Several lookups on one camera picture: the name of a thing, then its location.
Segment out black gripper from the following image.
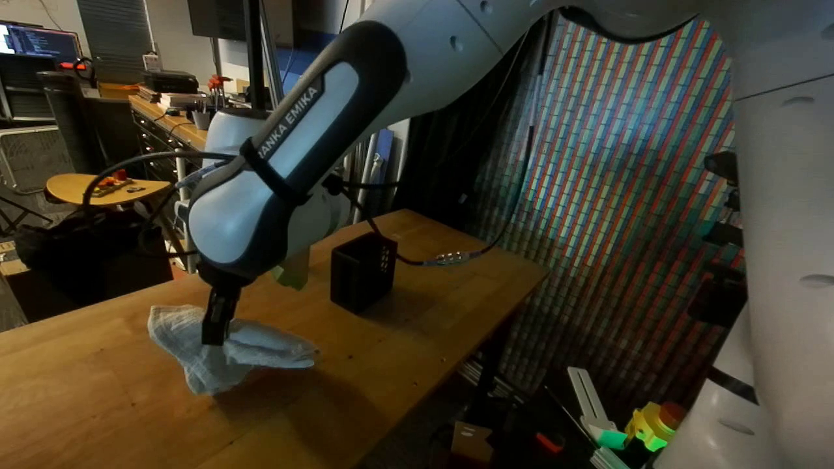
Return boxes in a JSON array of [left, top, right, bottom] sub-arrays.
[[195, 262, 249, 348]]

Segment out white towel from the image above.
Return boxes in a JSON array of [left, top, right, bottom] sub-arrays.
[[145, 302, 322, 401]]

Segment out black perforated box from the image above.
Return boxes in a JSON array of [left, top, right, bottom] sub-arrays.
[[328, 228, 403, 314]]

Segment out small cardboard box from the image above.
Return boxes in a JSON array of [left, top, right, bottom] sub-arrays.
[[449, 420, 496, 463]]

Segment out small red tool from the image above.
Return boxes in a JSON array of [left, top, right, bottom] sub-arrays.
[[85, 169, 134, 197]]

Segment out round wooden stool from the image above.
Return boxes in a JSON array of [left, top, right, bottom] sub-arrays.
[[43, 169, 176, 211]]

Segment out wooden workbench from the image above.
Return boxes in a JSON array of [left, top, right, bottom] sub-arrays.
[[125, 89, 212, 176]]

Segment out black vertical pole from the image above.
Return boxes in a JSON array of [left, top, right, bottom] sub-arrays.
[[246, 0, 270, 113]]

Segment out lit computer monitor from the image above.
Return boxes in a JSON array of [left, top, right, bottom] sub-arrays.
[[0, 18, 85, 64]]

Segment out white flat strip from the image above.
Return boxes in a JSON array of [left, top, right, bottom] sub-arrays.
[[567, 365, 614, 429]]

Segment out dark woven screen panel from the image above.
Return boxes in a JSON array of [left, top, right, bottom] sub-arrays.
[[405, 11, 752, 422]]

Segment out green and yellow plastic parts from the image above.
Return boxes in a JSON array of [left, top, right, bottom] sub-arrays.
[[598, 397, 689, 455]]

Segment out black looped gripper cable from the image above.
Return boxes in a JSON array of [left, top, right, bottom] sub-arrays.
[[81, 146, 536, 274]]

